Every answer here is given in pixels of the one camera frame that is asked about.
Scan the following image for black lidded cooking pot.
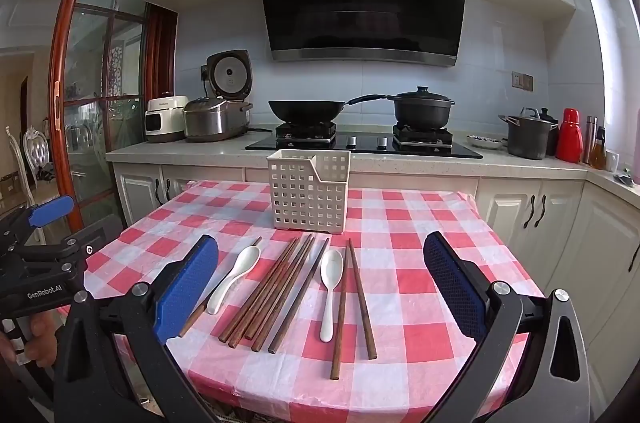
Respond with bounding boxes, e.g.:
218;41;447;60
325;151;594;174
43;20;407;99
387;86;456;128

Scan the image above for white perforated utensil basket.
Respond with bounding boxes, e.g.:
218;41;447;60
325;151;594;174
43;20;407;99
266;149;351;234

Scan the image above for red thermos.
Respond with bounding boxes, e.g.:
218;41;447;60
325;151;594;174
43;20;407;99
556;108;582;164

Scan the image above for red white checkered tablecloth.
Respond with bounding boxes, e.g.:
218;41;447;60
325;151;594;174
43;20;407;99
57;180;546;423

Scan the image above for silver open rice cooker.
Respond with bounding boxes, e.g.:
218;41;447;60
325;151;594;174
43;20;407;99
182;49;254;142

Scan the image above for white base cabinets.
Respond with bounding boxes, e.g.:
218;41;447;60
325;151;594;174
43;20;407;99
112;160;640;404

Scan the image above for amber oil bottle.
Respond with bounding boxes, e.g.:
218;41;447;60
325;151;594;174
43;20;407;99
590;126;607;170

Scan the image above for white stone countertop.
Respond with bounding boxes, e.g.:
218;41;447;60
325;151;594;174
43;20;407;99
106;130;640;204

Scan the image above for white ceramic spoon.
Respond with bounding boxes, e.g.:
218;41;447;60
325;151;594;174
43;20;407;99
319;249;345;344
206;246;262;316

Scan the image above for white plate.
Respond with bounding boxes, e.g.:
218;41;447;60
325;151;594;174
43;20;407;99
466;134;504;150

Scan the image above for white ornate chair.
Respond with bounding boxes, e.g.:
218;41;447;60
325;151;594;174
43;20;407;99
6;125;53;204

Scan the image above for black glass range hood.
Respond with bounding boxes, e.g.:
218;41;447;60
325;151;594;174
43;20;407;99
253;0;471;68

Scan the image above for black wok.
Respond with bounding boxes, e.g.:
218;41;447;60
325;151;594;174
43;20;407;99
268;94;396;124

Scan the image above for steel bottle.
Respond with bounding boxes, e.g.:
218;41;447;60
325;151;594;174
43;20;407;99
582;116;598;164

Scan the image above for white small kitchen appliance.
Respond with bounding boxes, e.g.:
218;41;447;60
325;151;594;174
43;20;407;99
145;96;189;144

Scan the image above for grey stockpot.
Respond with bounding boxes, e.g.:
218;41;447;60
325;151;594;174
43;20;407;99
498;107;560;160

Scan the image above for brown wooden chopstick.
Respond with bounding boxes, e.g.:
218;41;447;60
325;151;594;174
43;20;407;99
330;246;349;381
228;237;304;349
218;236;299;344
178;236;263;338
347;238;377;361
245;233;314;340
251;235;318;353
268;237;331;355

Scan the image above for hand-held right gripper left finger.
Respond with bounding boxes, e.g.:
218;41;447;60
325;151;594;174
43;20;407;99
52;234;221;423

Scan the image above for person's left hand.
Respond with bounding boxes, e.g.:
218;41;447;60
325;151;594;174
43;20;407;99
0;310;60;369

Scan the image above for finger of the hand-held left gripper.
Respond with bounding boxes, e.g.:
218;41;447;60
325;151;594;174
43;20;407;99
14;224;109;276
0;195;76;250

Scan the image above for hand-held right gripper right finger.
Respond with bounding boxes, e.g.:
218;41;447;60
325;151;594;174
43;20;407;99
422;231;593;423

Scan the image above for red framed glass door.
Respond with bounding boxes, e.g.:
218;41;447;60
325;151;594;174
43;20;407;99
47;0;178;249

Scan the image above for black glass gas stove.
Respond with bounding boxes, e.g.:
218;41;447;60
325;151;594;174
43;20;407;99
245;122;484;160

